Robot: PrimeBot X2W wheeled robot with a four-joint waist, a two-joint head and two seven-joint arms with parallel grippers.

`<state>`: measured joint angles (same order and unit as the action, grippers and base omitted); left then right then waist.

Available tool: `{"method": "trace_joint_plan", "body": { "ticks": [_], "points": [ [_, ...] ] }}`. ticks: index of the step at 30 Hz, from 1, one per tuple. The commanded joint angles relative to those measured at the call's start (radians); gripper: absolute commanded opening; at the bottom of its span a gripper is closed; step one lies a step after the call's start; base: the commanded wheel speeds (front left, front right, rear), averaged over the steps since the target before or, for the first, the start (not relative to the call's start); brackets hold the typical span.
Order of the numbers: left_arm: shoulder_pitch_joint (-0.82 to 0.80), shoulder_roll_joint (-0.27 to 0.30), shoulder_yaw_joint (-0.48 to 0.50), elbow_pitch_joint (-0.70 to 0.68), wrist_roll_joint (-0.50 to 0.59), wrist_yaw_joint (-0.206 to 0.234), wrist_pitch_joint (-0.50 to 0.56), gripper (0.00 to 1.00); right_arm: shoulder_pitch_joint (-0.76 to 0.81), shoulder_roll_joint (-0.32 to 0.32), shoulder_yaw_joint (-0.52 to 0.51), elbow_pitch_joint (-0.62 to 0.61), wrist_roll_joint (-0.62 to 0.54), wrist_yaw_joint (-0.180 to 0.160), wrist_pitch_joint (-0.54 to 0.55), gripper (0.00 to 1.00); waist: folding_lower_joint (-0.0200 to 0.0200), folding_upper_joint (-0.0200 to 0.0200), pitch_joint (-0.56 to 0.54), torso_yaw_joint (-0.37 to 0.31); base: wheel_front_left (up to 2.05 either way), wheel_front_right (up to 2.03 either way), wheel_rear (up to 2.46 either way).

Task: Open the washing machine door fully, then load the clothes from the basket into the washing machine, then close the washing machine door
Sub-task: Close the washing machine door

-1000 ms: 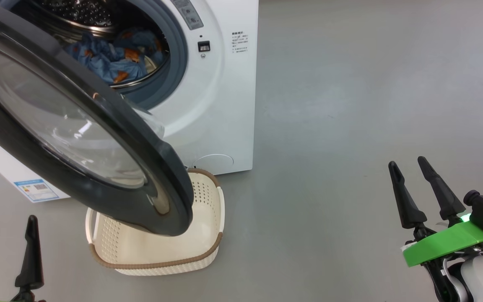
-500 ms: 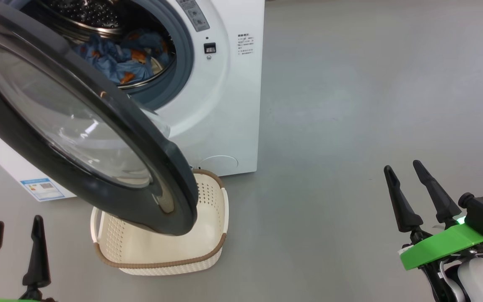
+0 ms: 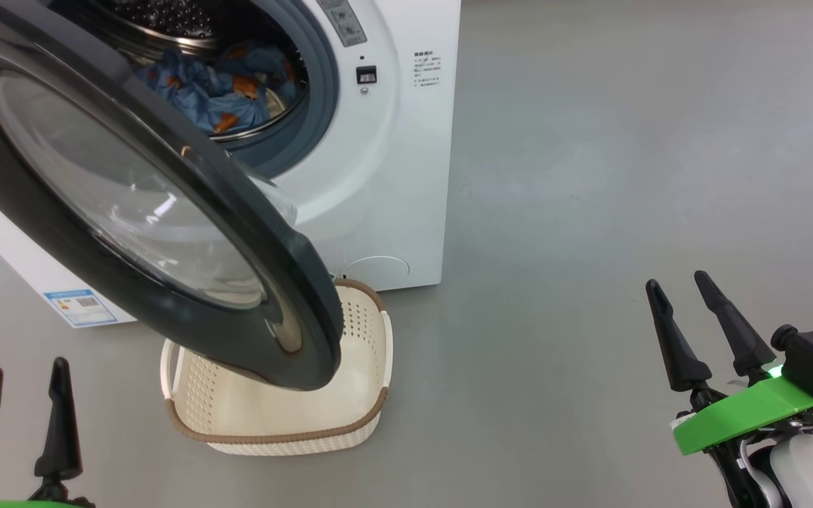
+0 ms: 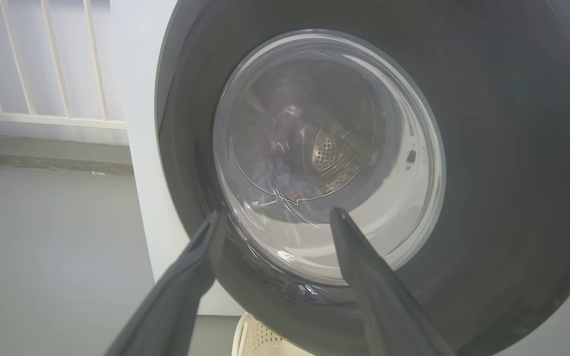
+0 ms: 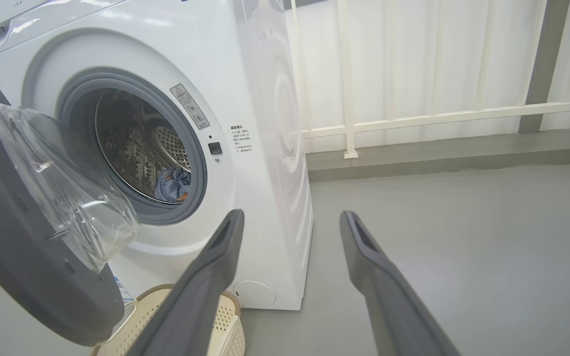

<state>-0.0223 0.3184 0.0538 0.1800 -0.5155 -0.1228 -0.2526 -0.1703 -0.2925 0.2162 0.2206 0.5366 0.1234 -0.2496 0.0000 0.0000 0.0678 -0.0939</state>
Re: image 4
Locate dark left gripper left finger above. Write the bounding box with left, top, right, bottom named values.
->
left=104, top=210, right=227, bottom=356

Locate cream perforated laundry basket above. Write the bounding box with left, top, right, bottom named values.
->
left=232, top=312, right=316, bottom=356

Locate black round glass washer door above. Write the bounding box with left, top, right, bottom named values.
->
left=155, top=0, right=570, bottom=356

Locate blue patterned cloth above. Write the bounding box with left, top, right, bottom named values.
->
left=253, top=158, right=296, bottom=199
left=286, top=180, right=323, bottom=204

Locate steel washing machine drum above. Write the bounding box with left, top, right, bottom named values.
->
left=265, top=74, right=380, bottom=198

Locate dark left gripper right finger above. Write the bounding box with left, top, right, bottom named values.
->
left=330, top=207, right=457, bottom=356

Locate white front-load washing machine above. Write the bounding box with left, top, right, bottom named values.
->
left=109, top=0, right=570, bottom=356

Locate white metal railing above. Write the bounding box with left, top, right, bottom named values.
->
left=0, top=0, right=128, bottom=131

